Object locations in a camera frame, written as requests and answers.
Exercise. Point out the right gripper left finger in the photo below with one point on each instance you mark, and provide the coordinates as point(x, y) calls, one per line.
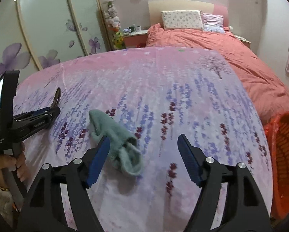
point(43, 206)

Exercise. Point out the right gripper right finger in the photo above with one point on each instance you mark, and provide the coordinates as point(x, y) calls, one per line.
point(244, 209)

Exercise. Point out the teal green sock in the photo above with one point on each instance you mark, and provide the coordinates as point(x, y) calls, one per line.
point(124, 153)

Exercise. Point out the person left hand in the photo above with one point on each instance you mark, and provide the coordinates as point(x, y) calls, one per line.
point(6, 164)

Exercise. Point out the orange plastic laundry basket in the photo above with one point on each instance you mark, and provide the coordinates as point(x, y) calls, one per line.
point(277, 134)

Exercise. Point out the sliding floral wardrobe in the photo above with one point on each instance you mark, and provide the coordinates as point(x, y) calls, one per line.
point(37, 34)

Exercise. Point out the coral red bed duvet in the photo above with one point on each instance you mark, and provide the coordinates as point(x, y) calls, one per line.
point(268, 93)

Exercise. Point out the floral pink purple tablecloth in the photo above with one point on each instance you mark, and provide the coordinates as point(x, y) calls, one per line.
point(157, 94)

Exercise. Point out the hanging plush toy organizer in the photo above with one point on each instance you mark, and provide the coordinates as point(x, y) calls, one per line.
point(114, 27)

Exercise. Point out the pink left nightstand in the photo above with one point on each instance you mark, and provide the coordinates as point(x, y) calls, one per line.
point(136, 39)

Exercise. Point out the white mug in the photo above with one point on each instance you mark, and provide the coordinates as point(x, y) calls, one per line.
point(137, 29)

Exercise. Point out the right nightstand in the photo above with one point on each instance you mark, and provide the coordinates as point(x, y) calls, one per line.
point(246, 42)

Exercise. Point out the beige pink headboard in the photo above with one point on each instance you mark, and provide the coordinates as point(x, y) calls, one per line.
point(157, 6)

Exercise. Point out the striped pink pillow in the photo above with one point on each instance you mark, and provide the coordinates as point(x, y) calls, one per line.
point(213, 23)

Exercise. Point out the floral white pillow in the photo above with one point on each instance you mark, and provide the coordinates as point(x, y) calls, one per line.
point(182, 19)

